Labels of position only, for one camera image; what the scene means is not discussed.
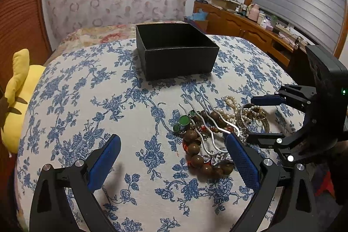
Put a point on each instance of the floral bed blanket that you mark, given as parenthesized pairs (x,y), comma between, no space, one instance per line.
(95,36)

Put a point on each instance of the red plastic stool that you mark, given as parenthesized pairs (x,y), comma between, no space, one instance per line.
(327,185)

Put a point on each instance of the white power strip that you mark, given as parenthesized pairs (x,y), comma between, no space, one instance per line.
(284,26)

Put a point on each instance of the pink tissue pack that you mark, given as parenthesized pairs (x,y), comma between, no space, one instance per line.
(268,25)

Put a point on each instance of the blue floral cloth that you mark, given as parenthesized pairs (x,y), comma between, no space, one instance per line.
(108,101)

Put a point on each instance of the silver filigree ornament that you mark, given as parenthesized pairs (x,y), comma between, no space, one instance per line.
(217,158)

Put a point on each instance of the gold bangle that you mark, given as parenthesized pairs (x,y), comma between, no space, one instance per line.
(265,123)

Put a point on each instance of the pink jug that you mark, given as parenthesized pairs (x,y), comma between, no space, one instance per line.
(254,13)

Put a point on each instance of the blue tissue paper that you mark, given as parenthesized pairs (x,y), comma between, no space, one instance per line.
(199,16)

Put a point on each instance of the black jewelry box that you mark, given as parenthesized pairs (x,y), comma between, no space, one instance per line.
(179,63)

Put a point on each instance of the cardboard box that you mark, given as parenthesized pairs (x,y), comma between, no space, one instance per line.
(221,2)

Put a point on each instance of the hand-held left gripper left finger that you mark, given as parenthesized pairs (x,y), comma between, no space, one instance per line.
(104,161)

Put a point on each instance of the wooden louvred wardrobe door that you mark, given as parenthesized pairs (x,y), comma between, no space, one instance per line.
(19,17)

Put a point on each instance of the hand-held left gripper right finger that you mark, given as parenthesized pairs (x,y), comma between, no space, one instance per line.
(243,161)

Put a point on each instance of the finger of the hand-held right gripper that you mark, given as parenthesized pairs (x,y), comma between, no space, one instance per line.
(267,100)
(267,138)

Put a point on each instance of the green stone hair ornament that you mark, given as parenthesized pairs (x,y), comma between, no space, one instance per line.
(183,120)

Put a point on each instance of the yellow plush toy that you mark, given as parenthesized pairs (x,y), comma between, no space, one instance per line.
(24,79)

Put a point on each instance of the wooden cabinet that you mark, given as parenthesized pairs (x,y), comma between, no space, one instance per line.
(239,22)

